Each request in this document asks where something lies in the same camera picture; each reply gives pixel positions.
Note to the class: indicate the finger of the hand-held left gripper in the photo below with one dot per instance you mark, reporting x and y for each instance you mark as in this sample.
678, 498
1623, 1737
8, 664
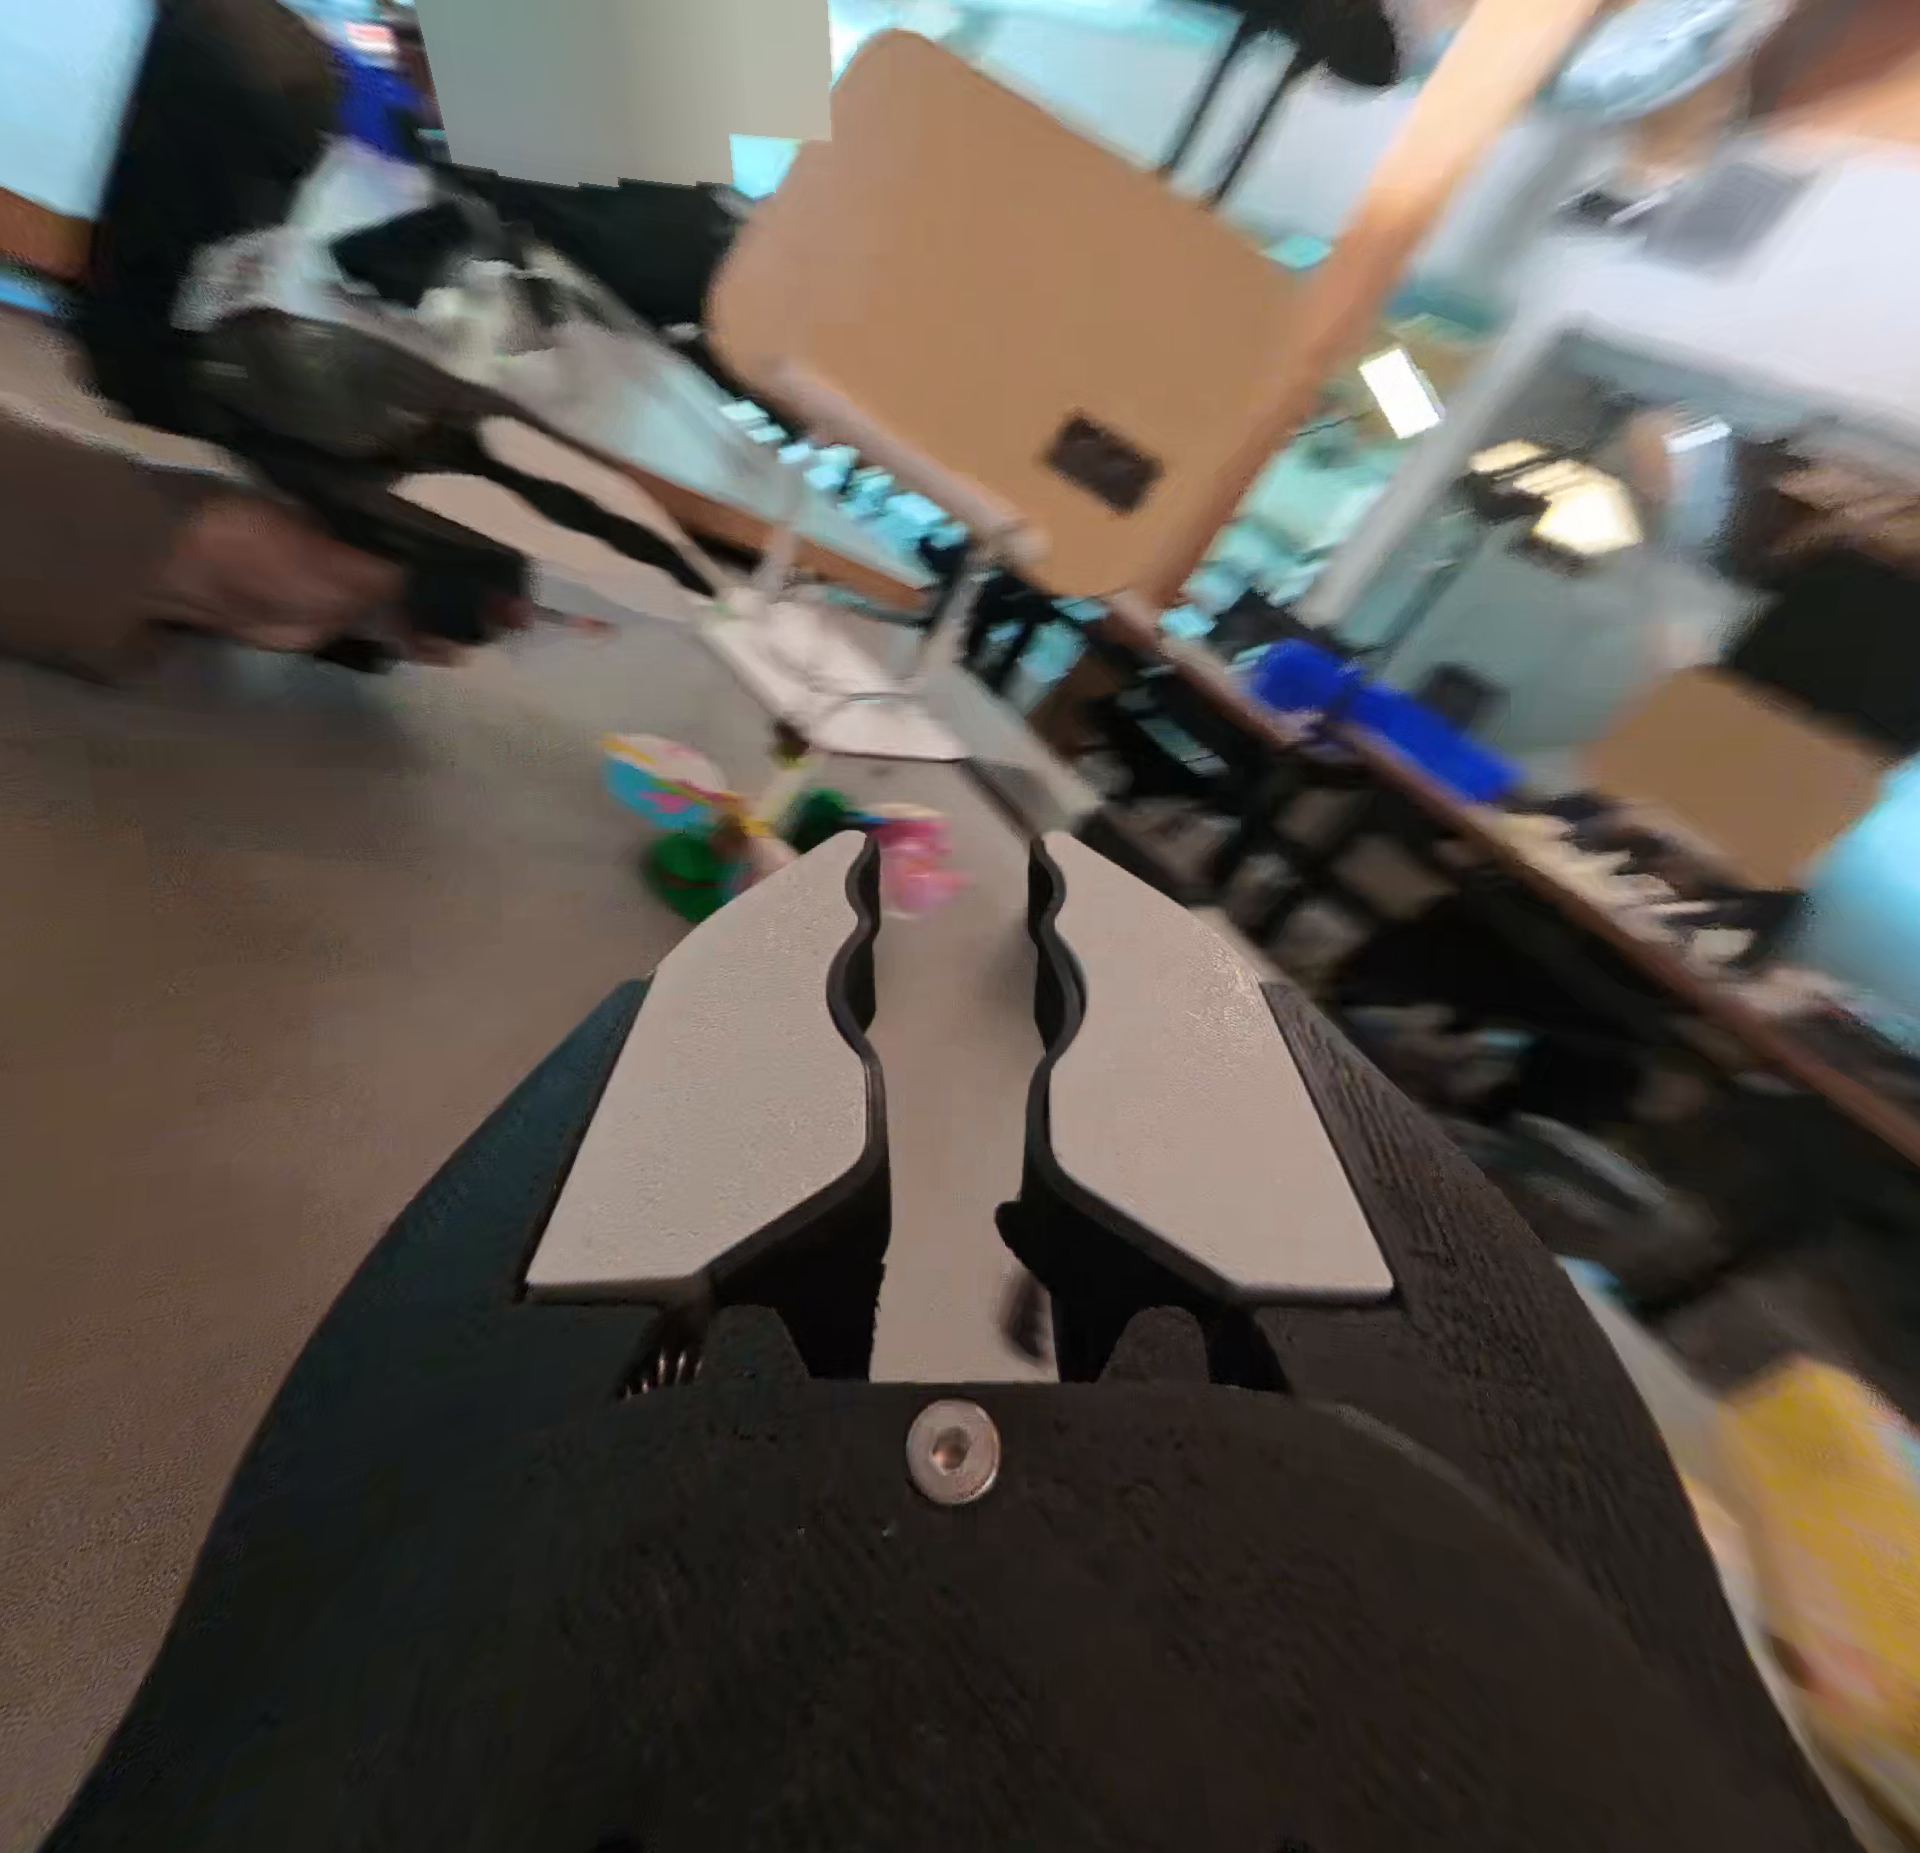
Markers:
629, 456
570, 569

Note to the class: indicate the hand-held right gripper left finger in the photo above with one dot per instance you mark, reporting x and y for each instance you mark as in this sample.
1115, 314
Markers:
704, 1103

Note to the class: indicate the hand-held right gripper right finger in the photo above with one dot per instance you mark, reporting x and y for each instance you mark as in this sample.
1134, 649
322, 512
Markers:
1200, 1119

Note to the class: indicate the lego flower model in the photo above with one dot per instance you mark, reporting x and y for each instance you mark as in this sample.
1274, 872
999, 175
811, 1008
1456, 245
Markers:
689, 831

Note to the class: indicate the person's left forearm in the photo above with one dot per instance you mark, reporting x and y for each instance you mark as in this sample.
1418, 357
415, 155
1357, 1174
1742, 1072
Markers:
75, 547

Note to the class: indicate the yellow lego box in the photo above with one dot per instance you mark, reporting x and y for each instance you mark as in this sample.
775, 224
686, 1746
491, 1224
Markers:
1829, 1554

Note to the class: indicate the person's left hand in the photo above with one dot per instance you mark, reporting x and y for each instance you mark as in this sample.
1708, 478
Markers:
269, 579

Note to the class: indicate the wooden board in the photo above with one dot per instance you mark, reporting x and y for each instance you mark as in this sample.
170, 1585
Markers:
975, 307

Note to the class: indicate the blue plastic bin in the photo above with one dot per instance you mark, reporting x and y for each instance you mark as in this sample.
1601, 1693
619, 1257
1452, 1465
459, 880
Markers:
1379, 713

